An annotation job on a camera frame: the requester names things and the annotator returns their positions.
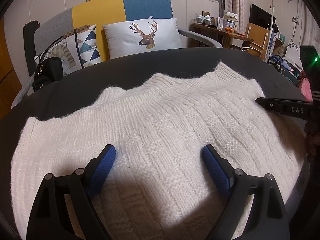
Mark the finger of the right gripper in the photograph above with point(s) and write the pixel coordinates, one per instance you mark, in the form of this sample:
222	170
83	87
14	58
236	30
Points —
270	104

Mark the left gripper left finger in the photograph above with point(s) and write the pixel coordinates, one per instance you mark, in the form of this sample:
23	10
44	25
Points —
49	217

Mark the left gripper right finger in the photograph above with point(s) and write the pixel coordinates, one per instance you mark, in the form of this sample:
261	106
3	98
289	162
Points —
267	218

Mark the cream knitted sweater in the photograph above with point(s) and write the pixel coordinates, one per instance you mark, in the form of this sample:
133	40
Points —
158	187

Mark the person right hand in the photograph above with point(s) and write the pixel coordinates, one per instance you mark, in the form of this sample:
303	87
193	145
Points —
311	140

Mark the pink blanket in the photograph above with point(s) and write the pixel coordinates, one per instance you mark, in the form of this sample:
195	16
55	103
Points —
304	86

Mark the black steering wheel toy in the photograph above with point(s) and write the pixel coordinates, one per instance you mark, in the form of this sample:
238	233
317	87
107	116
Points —
277	62

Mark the wooden chair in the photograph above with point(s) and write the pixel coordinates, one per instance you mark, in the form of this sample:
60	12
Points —
260	38

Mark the wooden side table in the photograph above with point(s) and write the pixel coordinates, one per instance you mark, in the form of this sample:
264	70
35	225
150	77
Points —
223	37

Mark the black television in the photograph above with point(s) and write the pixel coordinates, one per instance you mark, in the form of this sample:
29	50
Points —
260	17

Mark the patterned beige curtain right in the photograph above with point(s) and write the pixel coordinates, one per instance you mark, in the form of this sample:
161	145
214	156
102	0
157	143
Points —
237	7

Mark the wooden wardrobe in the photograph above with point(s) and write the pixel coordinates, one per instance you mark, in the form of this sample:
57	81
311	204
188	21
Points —
9	82

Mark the black handbag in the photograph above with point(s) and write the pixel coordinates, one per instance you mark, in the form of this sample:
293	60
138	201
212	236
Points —
48	71

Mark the white deer print pillow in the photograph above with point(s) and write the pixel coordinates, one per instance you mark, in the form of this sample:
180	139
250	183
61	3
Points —
142	36

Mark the geometric triangle print pillow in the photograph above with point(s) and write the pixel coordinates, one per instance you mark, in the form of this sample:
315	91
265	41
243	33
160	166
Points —
77	49

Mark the grey yellow blue armchair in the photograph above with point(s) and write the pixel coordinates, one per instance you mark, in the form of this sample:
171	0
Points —
36	23

